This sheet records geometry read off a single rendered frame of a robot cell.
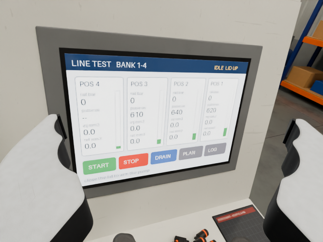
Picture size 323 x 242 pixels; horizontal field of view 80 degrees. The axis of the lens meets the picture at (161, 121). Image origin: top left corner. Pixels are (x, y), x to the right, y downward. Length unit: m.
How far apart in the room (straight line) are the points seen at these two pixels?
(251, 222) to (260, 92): 0.39
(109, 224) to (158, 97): 0.34
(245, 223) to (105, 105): 0.53
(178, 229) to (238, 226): 0.18
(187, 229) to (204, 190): 0.11
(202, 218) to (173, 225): 0.09
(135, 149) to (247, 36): 0.36
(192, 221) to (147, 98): 0.39
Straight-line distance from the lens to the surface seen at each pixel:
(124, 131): 0.42
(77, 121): 0.40
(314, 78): 5.47
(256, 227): 0.71
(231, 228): 0.67
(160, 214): 0.60
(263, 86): 0.58
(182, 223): 0.63
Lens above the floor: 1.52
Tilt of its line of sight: 33 degrees down
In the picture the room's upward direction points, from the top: 10 degrees clockwise
